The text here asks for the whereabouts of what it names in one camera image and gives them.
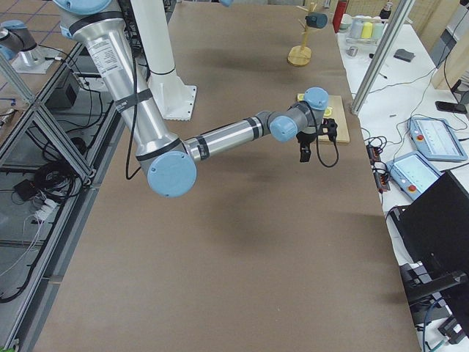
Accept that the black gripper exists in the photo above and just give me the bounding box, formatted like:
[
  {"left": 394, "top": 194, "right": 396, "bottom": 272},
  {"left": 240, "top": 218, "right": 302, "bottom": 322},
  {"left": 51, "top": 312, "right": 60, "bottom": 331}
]
[{"left": 296, "top": 132, "right": 317, "bottom": 163}]

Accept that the yellow cup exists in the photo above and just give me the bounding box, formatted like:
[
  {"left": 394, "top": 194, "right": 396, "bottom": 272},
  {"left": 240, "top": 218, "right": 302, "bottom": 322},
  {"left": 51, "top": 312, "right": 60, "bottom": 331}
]
[{"left": 361, "top": 21, "right": 373, "bottom": 40}]

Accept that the small black square device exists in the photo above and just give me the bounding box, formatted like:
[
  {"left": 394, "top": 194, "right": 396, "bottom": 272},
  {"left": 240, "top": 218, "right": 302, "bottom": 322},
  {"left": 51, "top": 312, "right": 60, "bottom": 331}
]
[{"left": 394, "top": 48, "right": 415, "bottom": 62}]

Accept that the grey cup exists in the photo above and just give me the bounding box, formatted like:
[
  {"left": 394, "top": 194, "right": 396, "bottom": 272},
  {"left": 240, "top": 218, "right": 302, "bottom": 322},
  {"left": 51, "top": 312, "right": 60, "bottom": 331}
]
[{"left": 349, "top": 19, "right": 363, "bottom": 39}]

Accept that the light blue cup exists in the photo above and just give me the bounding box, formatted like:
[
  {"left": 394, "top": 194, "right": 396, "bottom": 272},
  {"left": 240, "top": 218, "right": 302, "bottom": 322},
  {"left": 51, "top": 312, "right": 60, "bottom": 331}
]
[{"left": 371, "top": 22, "right": 385, "bottom": 41}]

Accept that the wooden cutting board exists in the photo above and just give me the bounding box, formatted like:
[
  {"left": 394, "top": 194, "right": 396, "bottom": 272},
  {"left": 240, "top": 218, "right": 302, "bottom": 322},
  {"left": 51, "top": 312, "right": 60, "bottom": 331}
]
[{"left": 311, "top": 94, "right": 350, "bottom": 144}]

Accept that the red cylinder container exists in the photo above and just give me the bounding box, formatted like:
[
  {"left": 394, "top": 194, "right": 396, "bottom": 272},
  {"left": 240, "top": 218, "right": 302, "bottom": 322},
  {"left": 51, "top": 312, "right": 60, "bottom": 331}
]
[{"left": 333, "top": 0, "right": 348, "bottom": 33}]

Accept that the dark teal mug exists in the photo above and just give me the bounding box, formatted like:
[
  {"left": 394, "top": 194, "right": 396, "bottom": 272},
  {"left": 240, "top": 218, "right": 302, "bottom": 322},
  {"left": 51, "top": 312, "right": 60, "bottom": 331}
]
[{"left": 305, "top": 12, "right": 328, "bottom": 29}]

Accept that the black monitor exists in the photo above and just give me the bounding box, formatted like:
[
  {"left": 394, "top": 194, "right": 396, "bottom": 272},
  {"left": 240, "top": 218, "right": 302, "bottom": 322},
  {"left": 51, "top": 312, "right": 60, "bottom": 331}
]
[{"left": 390, "top": 171, "right": 468, "bottom": 333}]

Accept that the black smartphone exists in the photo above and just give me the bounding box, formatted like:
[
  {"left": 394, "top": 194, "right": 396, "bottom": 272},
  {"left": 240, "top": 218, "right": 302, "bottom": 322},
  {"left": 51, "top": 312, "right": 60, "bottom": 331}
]
[{"left": 435, "top": 101, "right": 468, "bottom": 114}]

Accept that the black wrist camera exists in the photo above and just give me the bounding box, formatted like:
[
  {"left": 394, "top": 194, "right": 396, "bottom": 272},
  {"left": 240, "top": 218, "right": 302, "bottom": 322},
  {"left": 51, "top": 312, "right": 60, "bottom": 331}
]
[{"left": 322, "top": 118, "right": 338, "bottom": 142}]

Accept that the small metal cup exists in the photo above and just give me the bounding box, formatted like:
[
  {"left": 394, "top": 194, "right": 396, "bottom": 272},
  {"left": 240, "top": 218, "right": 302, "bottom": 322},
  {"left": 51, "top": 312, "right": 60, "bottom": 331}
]
[{"left": 347, "top": 45, "right": 358, "bottom": 57}]

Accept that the teach pendant tablet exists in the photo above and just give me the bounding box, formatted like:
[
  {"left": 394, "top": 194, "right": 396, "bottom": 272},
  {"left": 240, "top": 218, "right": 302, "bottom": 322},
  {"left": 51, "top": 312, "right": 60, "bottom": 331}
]
[
  {"left": 386, "top": 151, "right": 442, "bottom": 200},
  {"left": 410, "top": 117, "right": 468, "bottom": 162}
]

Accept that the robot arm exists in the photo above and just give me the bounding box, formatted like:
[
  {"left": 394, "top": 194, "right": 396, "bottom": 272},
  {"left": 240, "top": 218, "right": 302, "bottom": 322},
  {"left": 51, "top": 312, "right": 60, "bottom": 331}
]
[
  {"left": 218, "top": 0, "right": 233, "bottom": 7},
  {"left": 57, "top": 1, "right": 333, "bottom": 197}
]

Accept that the aluminium frame post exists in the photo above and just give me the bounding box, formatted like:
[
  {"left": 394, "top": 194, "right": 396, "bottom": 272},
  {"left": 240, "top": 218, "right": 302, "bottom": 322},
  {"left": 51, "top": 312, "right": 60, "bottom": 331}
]
[{"left": 351, "top": 0, "right": 416, "bottom": 115}]

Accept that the wooden cup storage rack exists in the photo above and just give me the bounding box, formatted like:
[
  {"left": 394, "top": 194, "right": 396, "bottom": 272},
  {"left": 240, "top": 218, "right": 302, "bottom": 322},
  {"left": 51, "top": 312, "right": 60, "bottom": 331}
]
[{"left": 287, "top": 20, "right": 311, "bottom": 67}]

